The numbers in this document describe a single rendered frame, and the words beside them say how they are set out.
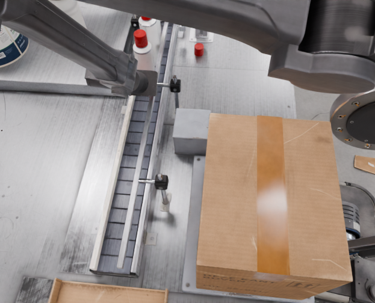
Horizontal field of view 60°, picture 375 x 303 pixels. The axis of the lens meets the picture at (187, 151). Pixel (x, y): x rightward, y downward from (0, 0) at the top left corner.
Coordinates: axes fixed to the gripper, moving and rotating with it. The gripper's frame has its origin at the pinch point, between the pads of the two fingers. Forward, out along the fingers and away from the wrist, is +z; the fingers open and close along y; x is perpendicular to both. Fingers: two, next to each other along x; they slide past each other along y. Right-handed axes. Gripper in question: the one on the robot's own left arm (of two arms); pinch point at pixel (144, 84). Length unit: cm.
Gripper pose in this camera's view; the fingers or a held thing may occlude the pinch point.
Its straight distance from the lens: 96.3
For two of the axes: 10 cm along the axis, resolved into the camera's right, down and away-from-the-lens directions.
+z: 0.7, -1.6, 9.8
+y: -9.9, -0.8, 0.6
